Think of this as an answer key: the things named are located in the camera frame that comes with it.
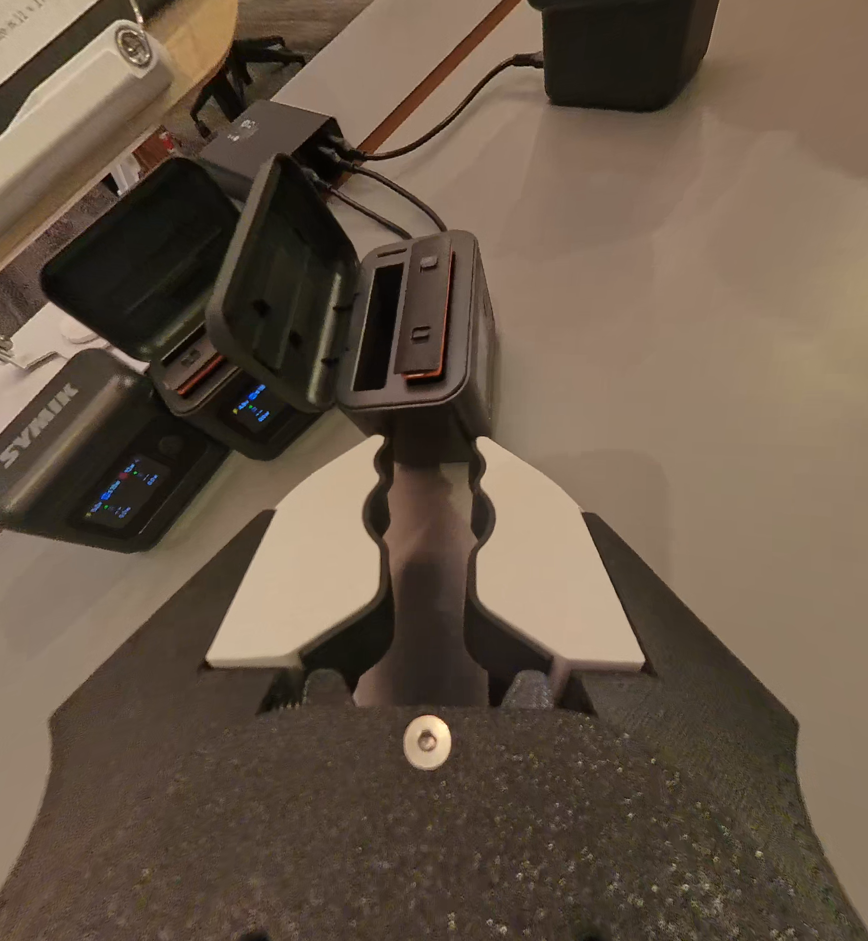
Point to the black battery charger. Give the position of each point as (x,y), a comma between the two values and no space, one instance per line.
(625,52)
(52,441)
(126,265)
(464,338)

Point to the instruction board on stand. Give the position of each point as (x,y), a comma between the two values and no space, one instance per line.
(15,44)

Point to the wooden sign board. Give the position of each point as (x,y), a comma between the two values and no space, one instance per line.
(199,59)

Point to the black usb hub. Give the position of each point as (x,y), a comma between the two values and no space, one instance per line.
(265,140)

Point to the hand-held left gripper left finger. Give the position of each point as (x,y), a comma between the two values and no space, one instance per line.
(309,574)

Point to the red-edged black battery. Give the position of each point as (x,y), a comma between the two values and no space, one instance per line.
(427,316)
(199,380)

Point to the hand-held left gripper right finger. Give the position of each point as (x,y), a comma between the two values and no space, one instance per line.
(552,574)

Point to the white stand base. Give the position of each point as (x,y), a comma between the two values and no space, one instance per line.
(15,390)

